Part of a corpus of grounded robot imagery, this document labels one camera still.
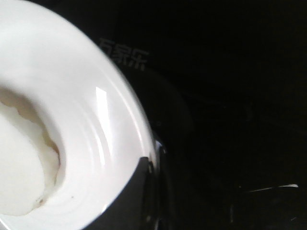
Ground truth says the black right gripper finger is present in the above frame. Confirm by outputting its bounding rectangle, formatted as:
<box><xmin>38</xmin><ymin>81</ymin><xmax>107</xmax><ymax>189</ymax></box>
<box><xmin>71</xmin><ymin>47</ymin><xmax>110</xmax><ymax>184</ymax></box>
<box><xmin>90</xmin><ymin>157</ymin><xmax>168</xmax><ymax>230</ymax></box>

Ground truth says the white round plate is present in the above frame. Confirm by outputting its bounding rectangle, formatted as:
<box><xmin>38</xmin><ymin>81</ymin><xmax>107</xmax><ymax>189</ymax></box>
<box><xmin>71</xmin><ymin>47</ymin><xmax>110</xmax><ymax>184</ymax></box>
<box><xmin>0</xmin><ymin>0</ymin><xmax>158</xmax><ymax>230</ymax></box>

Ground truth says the fried egg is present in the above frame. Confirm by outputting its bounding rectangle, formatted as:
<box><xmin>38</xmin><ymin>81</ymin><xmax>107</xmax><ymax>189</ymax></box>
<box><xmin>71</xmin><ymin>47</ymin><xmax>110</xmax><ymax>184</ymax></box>
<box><xmin>0</xmin><ymin>86</ymin><xmax>60</xmax><ymax>216</ymax></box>

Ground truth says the black glass gas hob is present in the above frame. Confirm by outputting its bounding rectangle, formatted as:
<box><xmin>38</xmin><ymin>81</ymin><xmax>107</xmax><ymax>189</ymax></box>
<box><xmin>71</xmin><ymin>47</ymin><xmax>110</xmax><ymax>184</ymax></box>
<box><xmin>39</xmin><ymin>0</ymin><xmax>307</xmax><ymax>230</ymax></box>

